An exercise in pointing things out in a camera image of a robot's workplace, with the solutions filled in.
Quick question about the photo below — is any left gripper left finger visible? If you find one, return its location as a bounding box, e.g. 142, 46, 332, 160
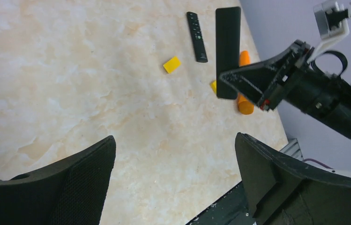
0, 135, 116, 225

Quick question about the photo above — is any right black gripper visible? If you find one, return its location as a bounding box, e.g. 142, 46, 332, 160
220, 40, 312, 111

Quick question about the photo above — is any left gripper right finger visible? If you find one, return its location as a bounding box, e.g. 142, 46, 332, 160
235, 133, 351, 225

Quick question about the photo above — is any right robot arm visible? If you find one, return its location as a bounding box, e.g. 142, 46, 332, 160
217, 40, 351, 139

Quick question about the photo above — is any orange toy microphone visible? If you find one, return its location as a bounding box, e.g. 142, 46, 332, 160
237, 50, 255, 116

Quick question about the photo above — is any yellow rectangular block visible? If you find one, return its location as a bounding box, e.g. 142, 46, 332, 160
210, 81, 217, 94

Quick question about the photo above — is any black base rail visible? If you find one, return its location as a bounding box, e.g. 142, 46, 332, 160
187, 182, 256, 225

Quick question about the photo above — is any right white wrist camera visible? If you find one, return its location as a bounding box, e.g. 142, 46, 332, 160
307, 0, 351, 63

